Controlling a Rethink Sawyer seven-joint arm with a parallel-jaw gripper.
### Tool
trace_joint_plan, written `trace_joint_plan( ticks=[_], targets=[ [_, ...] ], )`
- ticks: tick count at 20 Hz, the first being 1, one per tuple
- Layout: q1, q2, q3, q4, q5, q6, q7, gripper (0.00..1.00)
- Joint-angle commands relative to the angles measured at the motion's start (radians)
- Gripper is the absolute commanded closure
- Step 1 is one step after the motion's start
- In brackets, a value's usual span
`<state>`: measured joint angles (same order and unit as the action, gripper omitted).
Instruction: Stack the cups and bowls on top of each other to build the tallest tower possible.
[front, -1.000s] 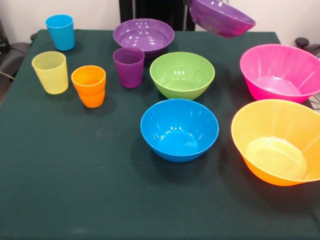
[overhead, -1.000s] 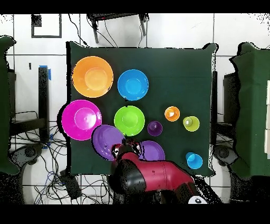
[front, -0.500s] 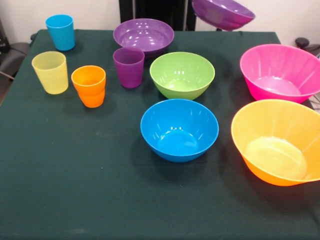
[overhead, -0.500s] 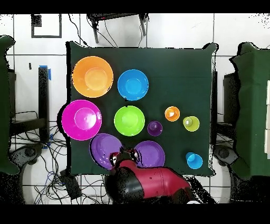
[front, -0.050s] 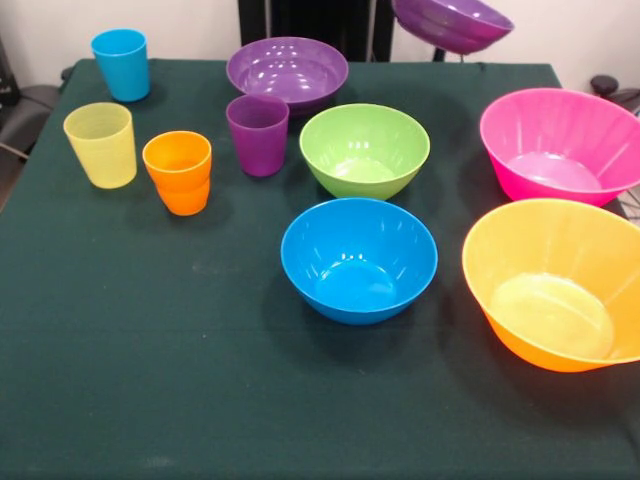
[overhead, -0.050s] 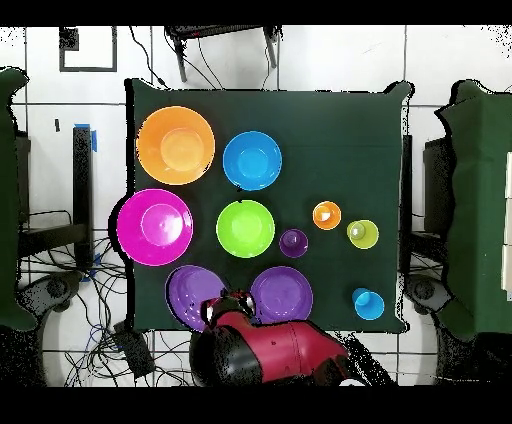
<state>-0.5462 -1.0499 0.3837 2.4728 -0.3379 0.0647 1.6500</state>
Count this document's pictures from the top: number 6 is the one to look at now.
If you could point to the purple bowl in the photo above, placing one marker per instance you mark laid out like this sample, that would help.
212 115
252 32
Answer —
284 294
190 292

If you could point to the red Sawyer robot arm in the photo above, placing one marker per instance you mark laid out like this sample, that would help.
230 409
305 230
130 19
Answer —
288 348

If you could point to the green bowl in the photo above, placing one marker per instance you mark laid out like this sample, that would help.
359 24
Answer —
245 228

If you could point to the purple cup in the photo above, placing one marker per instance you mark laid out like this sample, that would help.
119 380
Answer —
293 243

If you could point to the blue bowl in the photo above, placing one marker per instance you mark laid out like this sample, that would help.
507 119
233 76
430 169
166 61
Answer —
252 160

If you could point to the orange cup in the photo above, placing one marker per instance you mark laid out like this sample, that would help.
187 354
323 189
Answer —
327 215

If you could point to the dark green table cloth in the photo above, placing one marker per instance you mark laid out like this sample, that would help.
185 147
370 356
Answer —
340 160

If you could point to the pink bowl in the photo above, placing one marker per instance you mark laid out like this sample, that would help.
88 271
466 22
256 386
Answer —
155 227

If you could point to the orange bowl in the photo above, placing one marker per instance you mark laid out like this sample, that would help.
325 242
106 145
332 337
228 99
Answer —
176 145

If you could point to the yellow cup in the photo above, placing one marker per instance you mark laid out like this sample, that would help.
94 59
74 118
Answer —
362 234

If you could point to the blue cup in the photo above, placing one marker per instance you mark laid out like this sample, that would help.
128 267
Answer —
368 304

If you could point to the blue tape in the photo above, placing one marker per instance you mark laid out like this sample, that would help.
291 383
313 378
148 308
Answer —
94 140

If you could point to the black power adapter box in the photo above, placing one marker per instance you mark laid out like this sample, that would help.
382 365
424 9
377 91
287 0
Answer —
134 350

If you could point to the green cloth covered table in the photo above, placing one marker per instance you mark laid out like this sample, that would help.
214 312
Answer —
480 200
8 200

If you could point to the black table frame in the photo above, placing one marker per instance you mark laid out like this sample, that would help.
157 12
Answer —
82 192

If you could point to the black camera stand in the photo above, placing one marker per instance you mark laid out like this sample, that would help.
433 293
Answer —
224 31

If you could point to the black square floor frame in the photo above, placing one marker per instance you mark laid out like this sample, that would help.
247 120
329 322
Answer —
114 48

